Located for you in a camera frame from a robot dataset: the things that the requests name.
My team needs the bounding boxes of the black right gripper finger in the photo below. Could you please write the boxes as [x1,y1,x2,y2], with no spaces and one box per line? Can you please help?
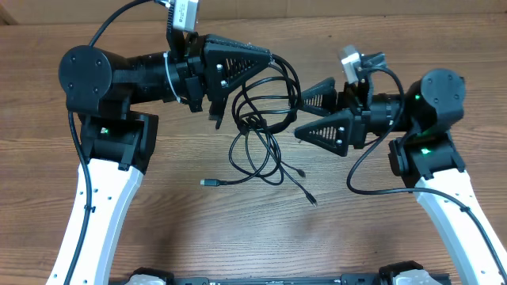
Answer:
[294,109,353,157]
[301,78,337,116]

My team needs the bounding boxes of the black cable bundle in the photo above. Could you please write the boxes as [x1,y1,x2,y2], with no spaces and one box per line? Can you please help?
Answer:
[200,53,318,208]

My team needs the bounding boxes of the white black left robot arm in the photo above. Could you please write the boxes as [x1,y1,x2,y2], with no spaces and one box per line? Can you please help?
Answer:
[48,34,273,284]

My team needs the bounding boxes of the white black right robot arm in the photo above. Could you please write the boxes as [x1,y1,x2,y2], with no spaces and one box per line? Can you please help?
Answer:
[295,69,506,284]

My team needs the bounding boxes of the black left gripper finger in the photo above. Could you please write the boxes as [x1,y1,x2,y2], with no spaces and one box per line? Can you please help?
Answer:
[204,34,271,55]
[204,42,273,101]

